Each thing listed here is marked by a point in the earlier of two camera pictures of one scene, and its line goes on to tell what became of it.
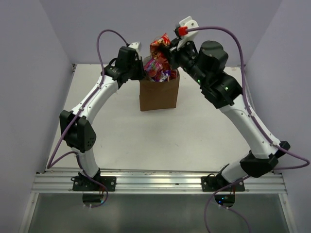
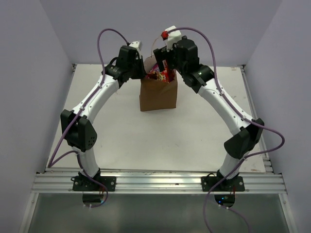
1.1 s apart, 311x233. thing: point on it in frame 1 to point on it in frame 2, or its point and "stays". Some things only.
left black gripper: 142,74 stays
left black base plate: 85,183 stays
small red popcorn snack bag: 156,47 to 164,73
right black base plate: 211,183 stays
